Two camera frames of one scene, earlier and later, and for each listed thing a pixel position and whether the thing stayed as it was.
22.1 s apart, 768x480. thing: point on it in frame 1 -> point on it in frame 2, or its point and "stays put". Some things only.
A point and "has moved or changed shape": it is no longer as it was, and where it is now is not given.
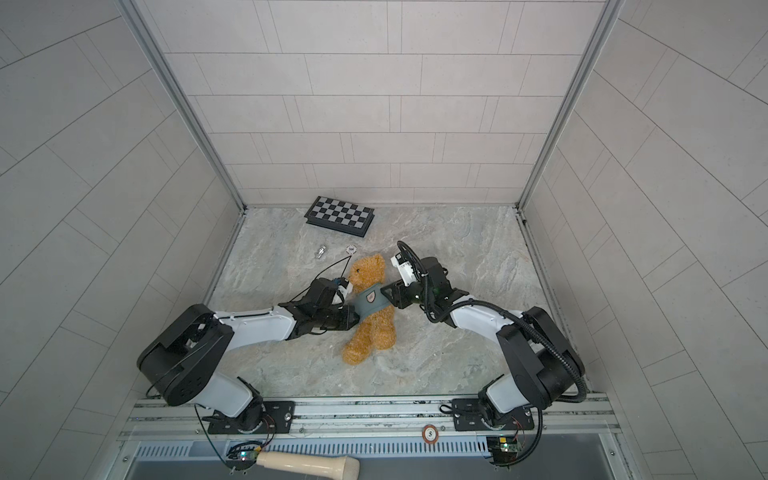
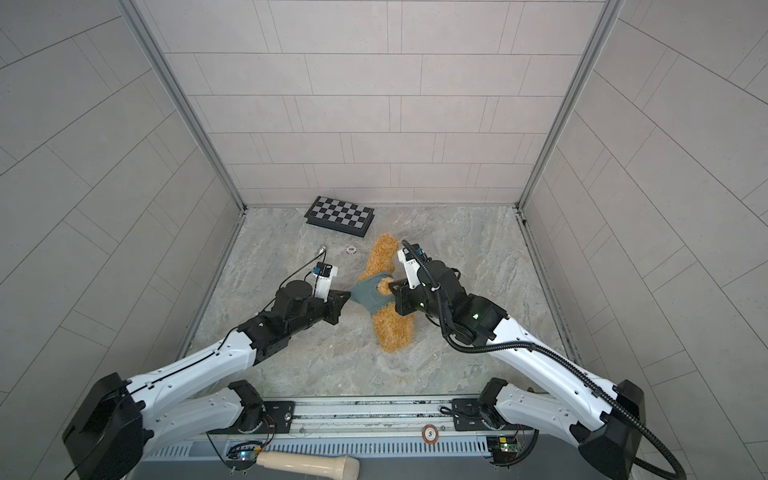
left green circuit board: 242,456 stays put
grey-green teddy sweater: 369,301 has moved or changed shape
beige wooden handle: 310,464 stays put
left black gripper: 347,323 -> 334,305
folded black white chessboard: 340,215 stays put
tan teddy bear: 377,330 has moved or changed shape
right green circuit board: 502,449 stays put
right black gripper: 400,294 stays put
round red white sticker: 430,434 stays put
